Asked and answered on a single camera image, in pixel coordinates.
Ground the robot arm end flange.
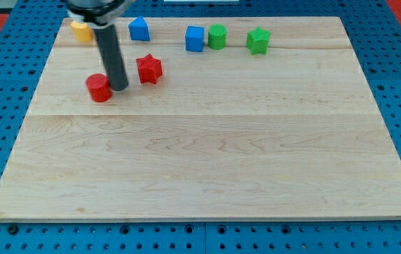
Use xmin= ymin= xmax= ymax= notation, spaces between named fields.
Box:
xmin=64 ymin=0 xmax=136 ymax=28

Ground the wooden board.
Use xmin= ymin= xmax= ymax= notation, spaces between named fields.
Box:
xmin=0 ymin=16 xmax=401 ymax=223

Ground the red star block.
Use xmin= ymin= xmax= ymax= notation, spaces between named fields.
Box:
xmin=136 ymin=54 xmax=162 ymax=84

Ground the blue cube block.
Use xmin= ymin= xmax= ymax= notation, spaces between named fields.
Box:
xmin=185 ymin=25 xmax=205 ymax=52

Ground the green cylinder block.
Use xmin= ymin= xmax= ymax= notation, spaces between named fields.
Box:
xmin=208 ymin=23 xmax=227 ymax=50

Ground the green star block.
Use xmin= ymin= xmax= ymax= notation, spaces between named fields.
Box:
xmin=246 ymin=27 xmax=271 ymax=55

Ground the red cylinder block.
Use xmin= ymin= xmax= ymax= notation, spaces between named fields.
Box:
xmin=85 ymin=73 xmax=112 ymax=102

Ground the blue triangular block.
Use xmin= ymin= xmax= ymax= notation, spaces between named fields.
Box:
xmin=128 ymin=16 xmax=150 ymax=41

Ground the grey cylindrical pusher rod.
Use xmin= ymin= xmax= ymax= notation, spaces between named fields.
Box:
xmin=94 ymin=25 xmax=128 ymax=91

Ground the yellow block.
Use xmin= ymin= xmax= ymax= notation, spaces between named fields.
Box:
xmin=71 ymin=20 xmax=93 ymax=42

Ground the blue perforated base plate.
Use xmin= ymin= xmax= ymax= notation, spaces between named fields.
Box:
xmin=0 ymin=1 xmax=401 ymax=253

